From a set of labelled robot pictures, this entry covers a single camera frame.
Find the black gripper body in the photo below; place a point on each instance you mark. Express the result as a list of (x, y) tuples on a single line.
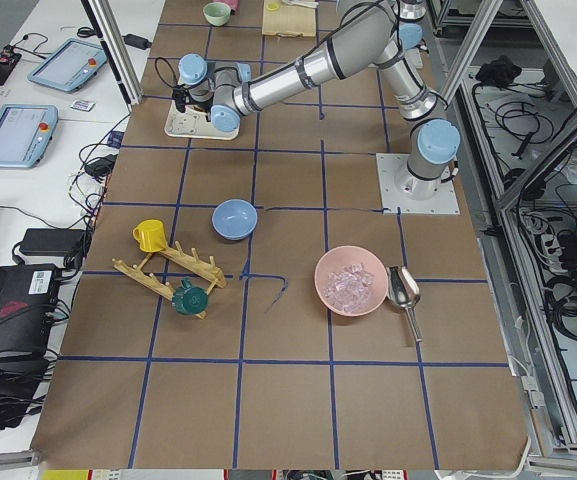
[(199, 103)]

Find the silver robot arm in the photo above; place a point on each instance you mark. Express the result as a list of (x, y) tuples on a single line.
[(410, 15), (210, 98)]

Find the cream bear serving tray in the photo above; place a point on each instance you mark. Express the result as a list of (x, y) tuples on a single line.
[(193, 124)]

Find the light green bowl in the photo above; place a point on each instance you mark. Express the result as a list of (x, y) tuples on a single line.
[(217, 13)]

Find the pink cloth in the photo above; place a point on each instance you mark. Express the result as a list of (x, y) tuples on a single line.
[(233, 5)]

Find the upper teach pendant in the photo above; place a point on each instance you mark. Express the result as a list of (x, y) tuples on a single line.
[(70, 66)]

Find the teach pendant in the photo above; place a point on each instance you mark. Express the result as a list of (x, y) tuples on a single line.
[(70, 66), (25, 132)]

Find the blue bowl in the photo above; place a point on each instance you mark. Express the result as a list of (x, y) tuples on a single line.
[(234, 219)]

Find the wooden cutting board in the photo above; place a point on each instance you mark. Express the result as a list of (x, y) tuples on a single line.
[(288, 21)]

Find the yellow cup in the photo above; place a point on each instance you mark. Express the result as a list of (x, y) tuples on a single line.
[(150, 235)]

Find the white plastic fork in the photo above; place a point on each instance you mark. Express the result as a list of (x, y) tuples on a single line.
[(302, 3)]

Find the lower teach pendant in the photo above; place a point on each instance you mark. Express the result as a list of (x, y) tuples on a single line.
[(25, 132)]

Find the dark green cup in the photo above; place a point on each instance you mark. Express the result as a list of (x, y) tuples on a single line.
[(189, 299)]

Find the black power adapter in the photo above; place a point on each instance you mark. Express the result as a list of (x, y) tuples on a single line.
[(46, 242)]

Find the pink bowl with ice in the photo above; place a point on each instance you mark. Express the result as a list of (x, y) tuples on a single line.
[(351, 280)]

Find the black computer box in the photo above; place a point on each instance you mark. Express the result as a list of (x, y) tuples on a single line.
[(28, 294)]

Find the metal scoop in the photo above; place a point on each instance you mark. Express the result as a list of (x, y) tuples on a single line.
[(404, 294)]

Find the aluminium frame post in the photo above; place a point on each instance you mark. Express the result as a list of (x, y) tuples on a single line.
[(103, 22)]

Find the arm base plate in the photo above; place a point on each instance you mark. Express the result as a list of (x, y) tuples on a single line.
[(401, 192)]

